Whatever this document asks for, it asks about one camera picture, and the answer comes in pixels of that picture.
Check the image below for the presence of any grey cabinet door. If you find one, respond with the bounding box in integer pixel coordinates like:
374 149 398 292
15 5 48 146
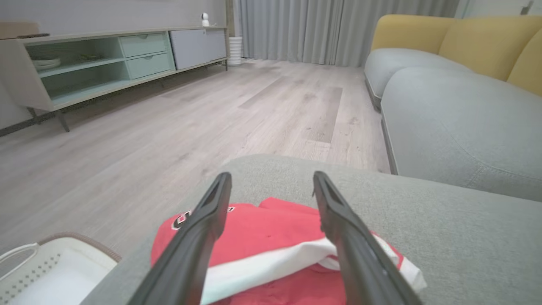
169 28 228 71

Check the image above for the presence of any brown cardboard box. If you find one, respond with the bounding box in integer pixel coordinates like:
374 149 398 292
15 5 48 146
0 22 41 40

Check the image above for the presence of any grey sofa seat cushion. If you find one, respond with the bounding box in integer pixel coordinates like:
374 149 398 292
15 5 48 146
380 66 542 202
363 47 474 114

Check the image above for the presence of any white ribbed cylindrical bin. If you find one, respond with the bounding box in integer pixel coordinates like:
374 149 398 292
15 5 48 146
229 36 243 67

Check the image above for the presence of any red shorts white waistband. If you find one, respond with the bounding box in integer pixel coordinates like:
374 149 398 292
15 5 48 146
150 197 427 305

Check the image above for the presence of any white perforated laundry basket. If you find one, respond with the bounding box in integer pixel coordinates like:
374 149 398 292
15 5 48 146
0 232 122 305

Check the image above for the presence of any yellow sofa backrest cushion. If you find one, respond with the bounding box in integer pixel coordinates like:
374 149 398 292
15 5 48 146
372 14 457 55
506 29 542 97
438 16 542 82

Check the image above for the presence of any large grey sofa seat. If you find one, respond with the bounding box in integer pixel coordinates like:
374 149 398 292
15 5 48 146
80 154 542 305

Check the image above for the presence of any mint green cabinet drawer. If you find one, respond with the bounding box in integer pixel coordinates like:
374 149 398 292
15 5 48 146
125 53 172 80
119 33 168 58

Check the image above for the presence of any white and mint TV cabinet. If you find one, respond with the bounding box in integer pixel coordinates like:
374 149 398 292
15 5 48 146
0 26 230 133

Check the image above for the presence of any grey pleated curtain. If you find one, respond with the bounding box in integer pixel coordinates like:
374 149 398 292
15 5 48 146
233 0 460 67

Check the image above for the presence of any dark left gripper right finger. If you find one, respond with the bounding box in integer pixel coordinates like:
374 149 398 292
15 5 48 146
312 171 424 305

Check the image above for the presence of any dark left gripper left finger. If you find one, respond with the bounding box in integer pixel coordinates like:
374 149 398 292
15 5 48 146
127 172 232 305

